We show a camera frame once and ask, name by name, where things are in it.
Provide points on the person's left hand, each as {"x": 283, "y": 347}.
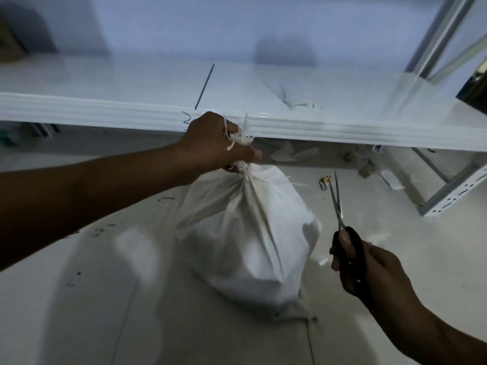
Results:
{"x": 209, "y": 148}

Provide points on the person's right hand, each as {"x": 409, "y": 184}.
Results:
{"x": 384, "y": 277}

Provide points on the white woven sack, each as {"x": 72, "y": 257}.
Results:
{"x": 247, "y": 239}

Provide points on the white shelf board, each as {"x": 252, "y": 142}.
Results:
{"x": 114, "y": 83}

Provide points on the person's left forearm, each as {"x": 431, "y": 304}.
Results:
{"x": 83, "y": 197}

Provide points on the person's right forearm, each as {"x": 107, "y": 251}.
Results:
{"x": 433, "y": 338}

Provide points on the white paper scrap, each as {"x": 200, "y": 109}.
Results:
{"x": 392, "y": 180}

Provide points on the grey crumpled paper scrap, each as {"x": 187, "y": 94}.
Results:
{"x": 367, "y": 169}

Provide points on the crumpled gold wrapper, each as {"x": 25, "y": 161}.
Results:
{"x": 324, "y": 183}

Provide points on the large brown cardboard box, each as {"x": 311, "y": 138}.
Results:
{"x": 9, "y": 45}

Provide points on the grey metal diagonal brace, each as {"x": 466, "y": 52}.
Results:
{"x": 460, "y": 58}

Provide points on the grey metal rear upright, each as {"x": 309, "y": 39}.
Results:
{"x": 437, "y": 37}

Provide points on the white perforated rack post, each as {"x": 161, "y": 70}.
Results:
{"x": 452, "y": 193}

